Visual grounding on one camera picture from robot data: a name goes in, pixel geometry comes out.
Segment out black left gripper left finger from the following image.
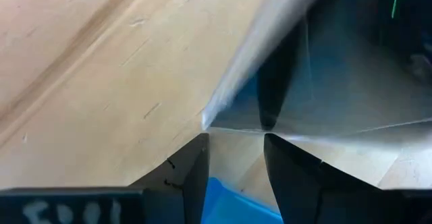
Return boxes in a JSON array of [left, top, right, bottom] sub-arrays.
[[128, 132, 211, 224]]

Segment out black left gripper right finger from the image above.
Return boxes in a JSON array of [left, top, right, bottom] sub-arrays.
[[264, 132, 432, 224]]

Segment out blue jewel case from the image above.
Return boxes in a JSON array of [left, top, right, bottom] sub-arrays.
[[200, 176, 284, 224]]

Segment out clear plastic bag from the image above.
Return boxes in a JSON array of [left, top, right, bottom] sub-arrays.
[[201, 0, 432, 190]]

